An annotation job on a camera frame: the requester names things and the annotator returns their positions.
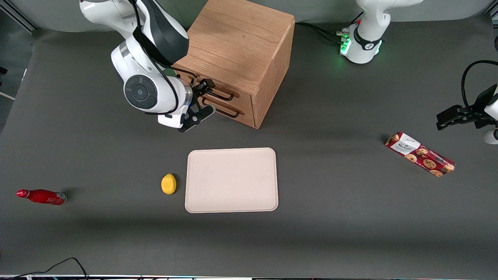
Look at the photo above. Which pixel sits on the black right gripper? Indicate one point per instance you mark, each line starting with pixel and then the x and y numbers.
pixel 198 91

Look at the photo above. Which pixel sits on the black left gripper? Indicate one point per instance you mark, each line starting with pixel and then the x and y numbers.
pixel 477 110

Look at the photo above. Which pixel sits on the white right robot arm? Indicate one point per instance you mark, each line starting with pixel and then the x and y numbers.
pixel 148 58

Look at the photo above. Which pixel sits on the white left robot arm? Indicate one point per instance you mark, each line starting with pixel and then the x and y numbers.
pixel 365 39

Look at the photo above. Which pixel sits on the oak wooden drawer cabinet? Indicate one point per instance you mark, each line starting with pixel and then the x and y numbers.
pixel 241 42

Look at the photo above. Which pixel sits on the red cookie box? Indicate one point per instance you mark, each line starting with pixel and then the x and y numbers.
pixel 420 158

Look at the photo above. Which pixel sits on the beige rectangular tray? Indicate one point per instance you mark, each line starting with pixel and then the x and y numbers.
pixel 232 180

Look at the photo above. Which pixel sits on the yellow lemon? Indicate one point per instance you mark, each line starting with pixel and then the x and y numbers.
pixel 168 184

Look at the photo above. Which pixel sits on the red soda bottle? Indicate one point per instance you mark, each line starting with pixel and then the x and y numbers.
pixel 42 196

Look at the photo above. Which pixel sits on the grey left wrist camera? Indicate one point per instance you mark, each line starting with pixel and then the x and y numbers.
pixel 491 137

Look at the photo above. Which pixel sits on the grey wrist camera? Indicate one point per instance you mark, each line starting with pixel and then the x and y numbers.
pixel 491 137
pixel 173 119

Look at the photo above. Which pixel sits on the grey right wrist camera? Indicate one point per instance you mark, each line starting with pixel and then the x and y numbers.
pixel 173 119

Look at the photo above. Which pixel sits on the grey aluminium frame rail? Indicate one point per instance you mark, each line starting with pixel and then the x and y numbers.
pixel 23 17

